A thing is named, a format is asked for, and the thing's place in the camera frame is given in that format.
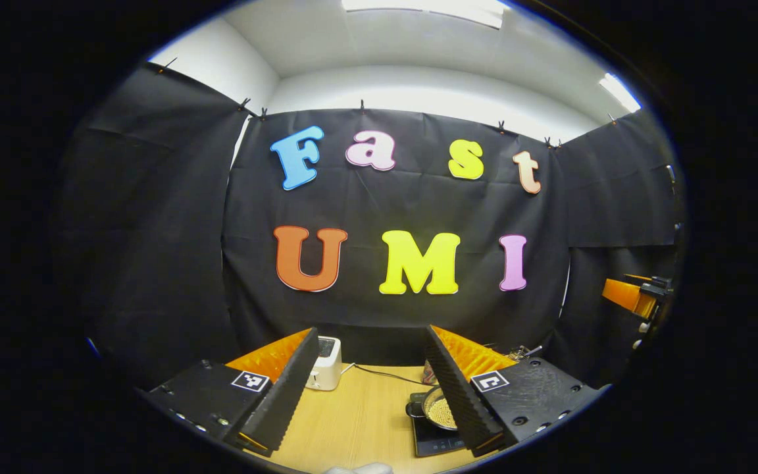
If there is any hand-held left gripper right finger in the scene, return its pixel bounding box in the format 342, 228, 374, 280
424, 324, 607, 458

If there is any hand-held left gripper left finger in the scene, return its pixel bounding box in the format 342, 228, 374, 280
142, 327, 320, 458

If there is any pile of pale soybeans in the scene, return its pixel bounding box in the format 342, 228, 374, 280
428, 397, 457, 429

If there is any steel pot with black handles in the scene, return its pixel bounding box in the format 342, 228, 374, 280
405, 386, 459, 432

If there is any black induction cooktop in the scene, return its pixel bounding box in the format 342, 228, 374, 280
409, 392, 468, 458

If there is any white toaster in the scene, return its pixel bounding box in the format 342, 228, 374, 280
305, 336, 342, 391

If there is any ceiling light panel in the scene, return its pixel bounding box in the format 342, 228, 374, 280
599, 72, 643, 114

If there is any black power cable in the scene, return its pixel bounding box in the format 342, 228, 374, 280
351, 363, 426, 386

